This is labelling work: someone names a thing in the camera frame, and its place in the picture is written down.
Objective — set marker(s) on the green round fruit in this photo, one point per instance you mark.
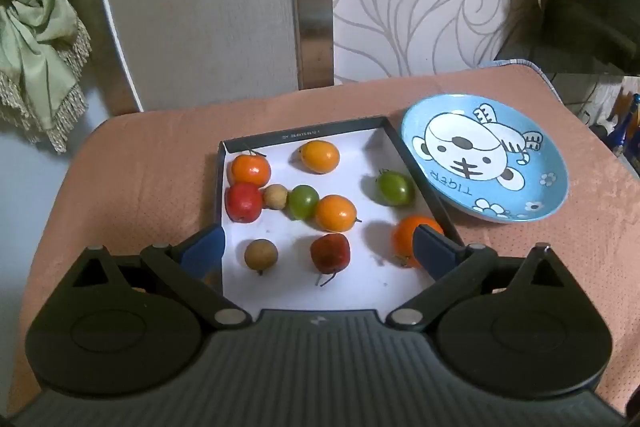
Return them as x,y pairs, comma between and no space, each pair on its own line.
303,202
395,188

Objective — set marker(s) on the green fringed curtain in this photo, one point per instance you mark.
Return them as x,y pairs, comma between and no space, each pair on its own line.
35,32

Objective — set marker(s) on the black shallow box white inside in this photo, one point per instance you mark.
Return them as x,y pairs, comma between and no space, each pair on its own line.
350,187

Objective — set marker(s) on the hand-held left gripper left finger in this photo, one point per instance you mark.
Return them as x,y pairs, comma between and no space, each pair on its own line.
207,249

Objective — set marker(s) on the bright red crabapple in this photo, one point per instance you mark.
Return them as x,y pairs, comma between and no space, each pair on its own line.
243,202

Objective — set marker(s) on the small brown longan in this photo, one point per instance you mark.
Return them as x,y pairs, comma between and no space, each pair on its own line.
275,196

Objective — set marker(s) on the orange dotted tablecloth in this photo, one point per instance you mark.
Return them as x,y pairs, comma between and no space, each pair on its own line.
150,157

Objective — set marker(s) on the dark red crabapple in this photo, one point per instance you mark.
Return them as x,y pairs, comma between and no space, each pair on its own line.
330,253

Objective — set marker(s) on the yellow-orange kumquat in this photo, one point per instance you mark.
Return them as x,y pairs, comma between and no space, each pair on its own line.
336,213
320,156

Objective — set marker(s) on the blue gold bottle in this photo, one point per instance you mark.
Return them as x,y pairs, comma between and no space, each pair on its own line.
634,127

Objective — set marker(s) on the orange tomato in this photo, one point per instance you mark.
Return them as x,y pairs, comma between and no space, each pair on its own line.
250,170

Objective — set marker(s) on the orange mandarin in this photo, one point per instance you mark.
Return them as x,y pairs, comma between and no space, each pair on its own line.
402,239

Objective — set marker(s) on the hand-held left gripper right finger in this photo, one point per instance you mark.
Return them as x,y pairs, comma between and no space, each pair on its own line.
430,253

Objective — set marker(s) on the blue tiger print plate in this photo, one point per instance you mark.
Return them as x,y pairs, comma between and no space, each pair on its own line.
550,157

